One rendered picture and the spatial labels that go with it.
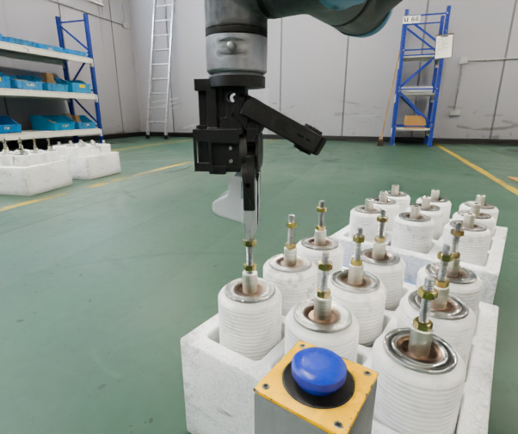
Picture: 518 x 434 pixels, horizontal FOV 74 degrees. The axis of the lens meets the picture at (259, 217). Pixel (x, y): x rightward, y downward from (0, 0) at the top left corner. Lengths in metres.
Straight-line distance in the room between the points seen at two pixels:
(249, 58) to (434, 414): 0.43
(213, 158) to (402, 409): 0.35
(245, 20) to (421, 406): 0.45
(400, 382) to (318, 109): 6.55
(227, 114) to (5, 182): 2.36
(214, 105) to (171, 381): 0.54
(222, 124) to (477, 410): 0.45
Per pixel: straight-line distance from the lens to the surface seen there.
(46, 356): 0.93
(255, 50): 0.44
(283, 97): 7.01
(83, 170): 3.04
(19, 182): 2.65
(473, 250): 0.92
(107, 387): 0.80
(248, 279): 0.51
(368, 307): 0.55
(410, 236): 0.93
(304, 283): 0.59
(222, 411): 0.58
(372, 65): 6.81
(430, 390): 0.42
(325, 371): 0.27
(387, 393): 0.44
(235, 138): 0.43
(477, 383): 0.55
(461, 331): 0.53
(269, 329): 0.52
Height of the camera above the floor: 0.51
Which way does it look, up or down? 17 degrees down
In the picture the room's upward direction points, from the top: straight up
